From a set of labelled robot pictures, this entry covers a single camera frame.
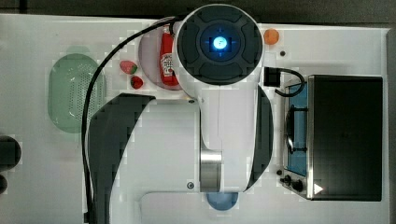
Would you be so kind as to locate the grey oval plate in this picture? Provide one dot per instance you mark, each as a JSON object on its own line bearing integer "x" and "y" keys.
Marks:
{"x": 149, "y": 56}

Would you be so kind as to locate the green perforated colander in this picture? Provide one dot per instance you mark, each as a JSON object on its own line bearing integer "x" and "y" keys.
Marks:
{"x": 69, "y": 80}

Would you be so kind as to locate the black cylinder container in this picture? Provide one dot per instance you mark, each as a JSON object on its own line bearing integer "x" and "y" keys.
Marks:
{"x": 10, "y": 156}

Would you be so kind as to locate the red strawberry toy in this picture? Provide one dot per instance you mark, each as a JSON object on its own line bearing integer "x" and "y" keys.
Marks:
{"x": 136, "y": 82}

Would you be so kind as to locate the black toaster oven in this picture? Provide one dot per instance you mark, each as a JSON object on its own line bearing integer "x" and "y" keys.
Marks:
{"x": 334, "y": 139}

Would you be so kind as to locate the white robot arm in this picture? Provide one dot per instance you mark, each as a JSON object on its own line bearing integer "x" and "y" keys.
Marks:
{"x": 218, "y": 139}

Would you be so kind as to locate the blue bowl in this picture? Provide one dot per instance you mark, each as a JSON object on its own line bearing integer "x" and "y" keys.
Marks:
{"x": 222, "y": 201}

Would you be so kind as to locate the orange fruit toy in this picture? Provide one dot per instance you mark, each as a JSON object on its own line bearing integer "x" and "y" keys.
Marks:
{"x": 271, "y": 36}

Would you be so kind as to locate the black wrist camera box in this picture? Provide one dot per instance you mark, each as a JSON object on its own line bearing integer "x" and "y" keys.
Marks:
{"x": 271, "y": 77}

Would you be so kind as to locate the pink strawberry toy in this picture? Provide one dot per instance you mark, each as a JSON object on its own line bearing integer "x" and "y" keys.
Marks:
{"x": 128, "y": 67}

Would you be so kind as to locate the red ketchup bottle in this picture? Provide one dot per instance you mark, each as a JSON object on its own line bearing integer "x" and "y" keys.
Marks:
{"x": 167, "y": 73}

